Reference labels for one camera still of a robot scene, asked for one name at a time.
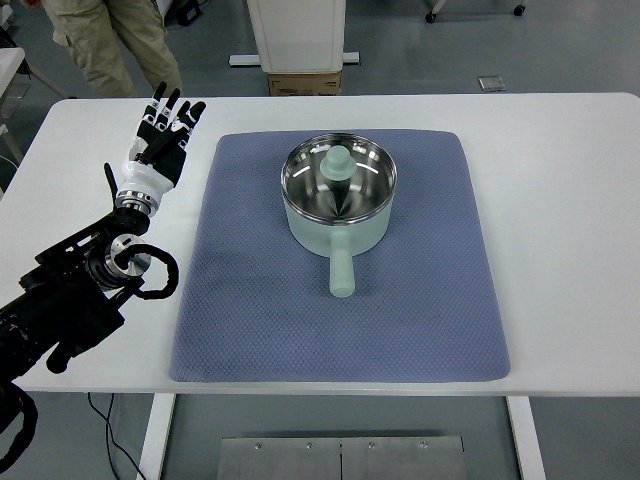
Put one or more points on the person in beige trousers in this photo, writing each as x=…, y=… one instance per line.
x=94, y=33

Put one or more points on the blue textured table mat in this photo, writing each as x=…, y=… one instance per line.
x=256, y=305

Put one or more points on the green pot with handle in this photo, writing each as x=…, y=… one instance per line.
x=338, y=191

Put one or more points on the chair caster base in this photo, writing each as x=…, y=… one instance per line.
x=442, y=10

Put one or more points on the white table frame legs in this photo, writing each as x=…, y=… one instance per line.
x=522, y=423

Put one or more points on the grey floor socket plate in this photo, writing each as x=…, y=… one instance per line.
x=492, y=83

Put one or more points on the grey metal base plate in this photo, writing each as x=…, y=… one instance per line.
x=440, y=457

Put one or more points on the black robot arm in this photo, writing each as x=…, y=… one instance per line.
x=71, y=303

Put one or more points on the white cabinet pedestal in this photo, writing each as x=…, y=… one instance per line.
x=297, y=37

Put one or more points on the cardboard box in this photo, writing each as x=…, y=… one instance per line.
x=305, y=84

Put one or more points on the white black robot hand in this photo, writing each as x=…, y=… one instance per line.
x=158, y=154

